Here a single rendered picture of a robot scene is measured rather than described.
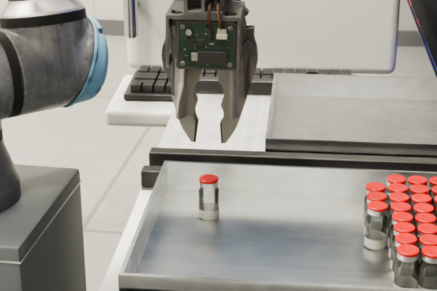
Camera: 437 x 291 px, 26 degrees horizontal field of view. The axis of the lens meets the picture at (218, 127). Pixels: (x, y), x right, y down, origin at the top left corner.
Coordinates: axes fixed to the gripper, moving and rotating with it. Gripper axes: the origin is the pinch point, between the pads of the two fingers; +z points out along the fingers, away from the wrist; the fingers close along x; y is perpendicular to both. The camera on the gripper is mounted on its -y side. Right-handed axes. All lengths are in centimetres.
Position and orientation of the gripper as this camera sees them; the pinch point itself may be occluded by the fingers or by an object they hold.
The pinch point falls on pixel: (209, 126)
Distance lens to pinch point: 99.1
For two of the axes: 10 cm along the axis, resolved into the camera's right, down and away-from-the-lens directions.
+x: 10.0, 0.4, -0.8
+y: -0.9, 3.6, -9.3
